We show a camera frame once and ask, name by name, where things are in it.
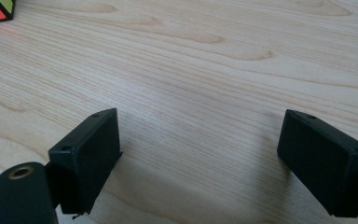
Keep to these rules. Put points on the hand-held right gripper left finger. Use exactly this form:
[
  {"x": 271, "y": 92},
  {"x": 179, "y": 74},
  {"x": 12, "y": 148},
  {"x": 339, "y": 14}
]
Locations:
[{"x": 87, "y": 161}]

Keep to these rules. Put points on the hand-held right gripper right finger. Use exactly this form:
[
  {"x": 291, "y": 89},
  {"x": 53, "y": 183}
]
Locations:
[{"x": 326, "y": 168}]

